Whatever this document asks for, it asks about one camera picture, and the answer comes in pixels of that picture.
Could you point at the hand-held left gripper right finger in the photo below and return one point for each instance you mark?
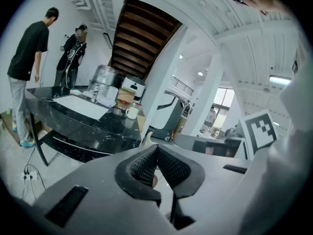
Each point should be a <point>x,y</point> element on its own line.
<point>215,195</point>

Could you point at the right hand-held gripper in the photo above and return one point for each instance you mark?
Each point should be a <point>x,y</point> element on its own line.
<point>259,131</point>

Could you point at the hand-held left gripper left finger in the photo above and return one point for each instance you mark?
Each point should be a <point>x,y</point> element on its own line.
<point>97,199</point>

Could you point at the white cup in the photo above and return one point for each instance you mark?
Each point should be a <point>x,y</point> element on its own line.
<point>132,112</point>

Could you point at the person's right hand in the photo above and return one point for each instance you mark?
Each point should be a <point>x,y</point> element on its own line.
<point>209,150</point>

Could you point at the large white grey machine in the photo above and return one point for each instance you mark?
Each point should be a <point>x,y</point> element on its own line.
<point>166,116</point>

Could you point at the large cardboard box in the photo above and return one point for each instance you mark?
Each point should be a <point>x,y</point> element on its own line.
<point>140,124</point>

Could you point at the black metal railing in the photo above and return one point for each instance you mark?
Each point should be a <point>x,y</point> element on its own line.
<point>182,86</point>

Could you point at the white power strip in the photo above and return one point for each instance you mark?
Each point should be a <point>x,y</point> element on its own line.
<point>30,175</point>

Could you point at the clear plastic jar red lid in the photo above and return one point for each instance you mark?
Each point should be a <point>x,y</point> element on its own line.
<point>119,110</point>

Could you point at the black marble washstand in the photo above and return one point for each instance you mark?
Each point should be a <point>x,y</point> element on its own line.
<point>80,128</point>

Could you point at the small cardboard box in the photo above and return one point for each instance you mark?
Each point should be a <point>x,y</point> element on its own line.
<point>126,95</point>

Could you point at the white appliance with black screen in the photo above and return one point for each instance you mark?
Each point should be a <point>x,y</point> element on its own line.
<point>133,87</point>

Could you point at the white box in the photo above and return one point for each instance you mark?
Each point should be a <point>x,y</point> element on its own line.
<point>111,93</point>

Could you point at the white wipes packet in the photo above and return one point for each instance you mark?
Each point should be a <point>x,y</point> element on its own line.
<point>105,103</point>

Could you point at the white sink basin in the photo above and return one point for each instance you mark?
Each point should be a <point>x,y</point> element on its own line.
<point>80,106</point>

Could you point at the soap dish with green soap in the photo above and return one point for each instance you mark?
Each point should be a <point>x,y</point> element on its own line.
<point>75,92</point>

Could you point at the wooden staircase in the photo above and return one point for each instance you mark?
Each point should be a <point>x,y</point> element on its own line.
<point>141,38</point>

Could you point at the ceiling tube lamp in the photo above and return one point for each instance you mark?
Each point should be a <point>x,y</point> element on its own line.
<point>280,79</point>

